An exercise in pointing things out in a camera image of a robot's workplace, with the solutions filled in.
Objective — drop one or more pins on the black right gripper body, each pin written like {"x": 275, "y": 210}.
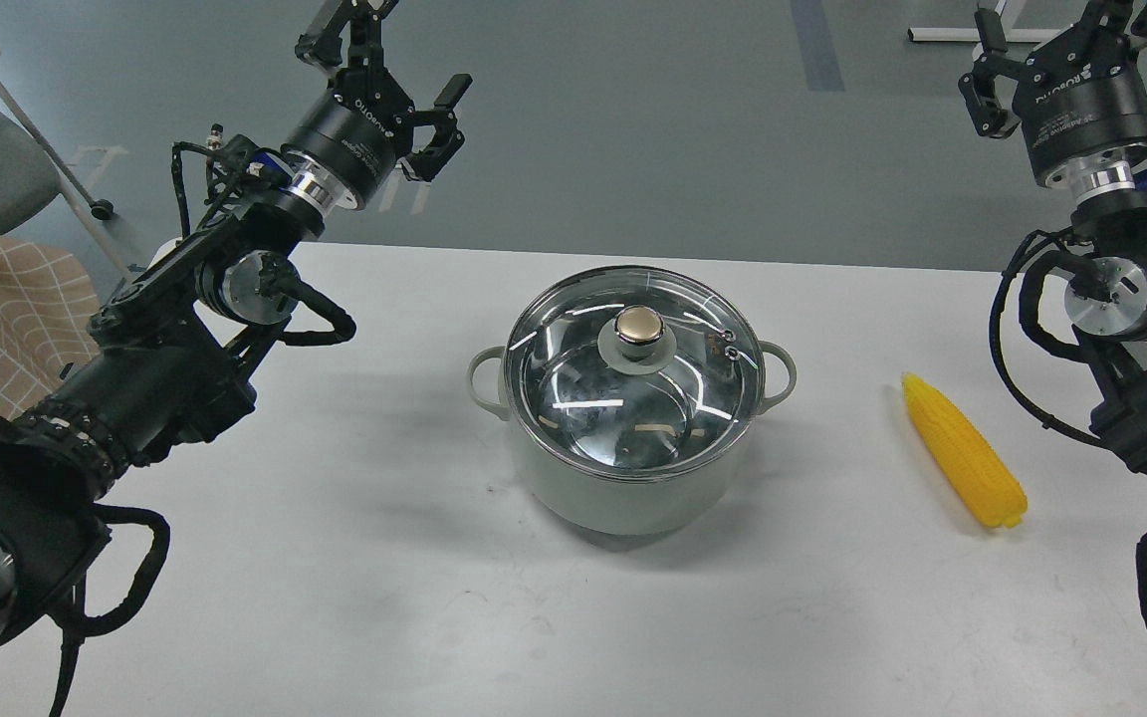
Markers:
{"x": 1076, "y": 103}

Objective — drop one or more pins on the glass pot lid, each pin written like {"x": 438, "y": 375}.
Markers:
{"x": 634, "y": 373}

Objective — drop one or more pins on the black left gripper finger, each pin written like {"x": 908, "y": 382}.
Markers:
{"x": 425, "y": 163}
{"x": 345, "y": 35}

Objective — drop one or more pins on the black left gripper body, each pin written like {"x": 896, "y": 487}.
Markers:
{"x": 357, "y": 131}

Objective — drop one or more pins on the beige checkered cloth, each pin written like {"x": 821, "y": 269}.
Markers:
{"x": 46, "y": 300}

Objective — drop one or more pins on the yellow corn cob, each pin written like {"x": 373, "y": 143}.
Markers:
{"x": 986, "y": 486}

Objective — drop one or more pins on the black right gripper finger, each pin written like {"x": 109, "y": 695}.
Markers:
{"x": 1112, "y": 27}
{"x": 978, "y": 87}

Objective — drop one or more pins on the pale green cooking pot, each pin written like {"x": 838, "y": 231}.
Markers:
{"x": 625, "y": 508}

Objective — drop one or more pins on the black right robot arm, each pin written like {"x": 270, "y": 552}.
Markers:
{"x": 1084, "y": 293}

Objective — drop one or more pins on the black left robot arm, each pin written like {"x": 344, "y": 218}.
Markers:
{"x": 178, "y": 346}

